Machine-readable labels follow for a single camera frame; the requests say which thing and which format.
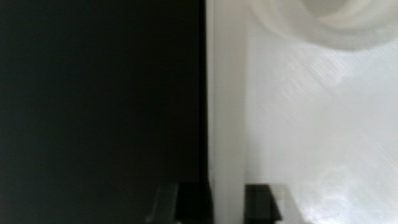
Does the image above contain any white square table top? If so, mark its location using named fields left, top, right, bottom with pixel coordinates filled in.
left=206, top=0, right=398, bottom=224

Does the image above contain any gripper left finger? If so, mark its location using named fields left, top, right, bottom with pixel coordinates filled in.
left=146, top=183, right=214, bottom=224

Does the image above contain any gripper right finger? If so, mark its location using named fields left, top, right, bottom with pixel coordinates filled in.
left=244, top=184, right=283, bottom=224

